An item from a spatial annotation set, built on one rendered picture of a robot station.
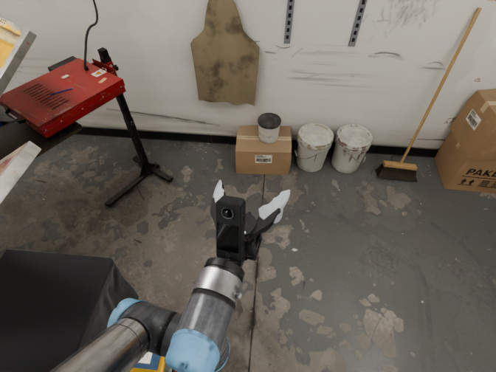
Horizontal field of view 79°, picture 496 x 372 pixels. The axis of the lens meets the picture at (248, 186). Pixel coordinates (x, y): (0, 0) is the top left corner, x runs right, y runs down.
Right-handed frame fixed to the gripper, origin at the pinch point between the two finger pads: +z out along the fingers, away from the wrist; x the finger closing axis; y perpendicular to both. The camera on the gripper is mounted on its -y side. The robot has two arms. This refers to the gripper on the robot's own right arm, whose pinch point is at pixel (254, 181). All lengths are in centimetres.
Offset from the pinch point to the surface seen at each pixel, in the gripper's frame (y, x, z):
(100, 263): 63, -75, -4
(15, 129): 49, -175, 57
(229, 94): 94, -85, 174
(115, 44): 45, -169, 161
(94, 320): 69, -67, -23
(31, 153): 4, -69, 3
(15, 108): 35, -164, 60
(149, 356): 66, -38, -29
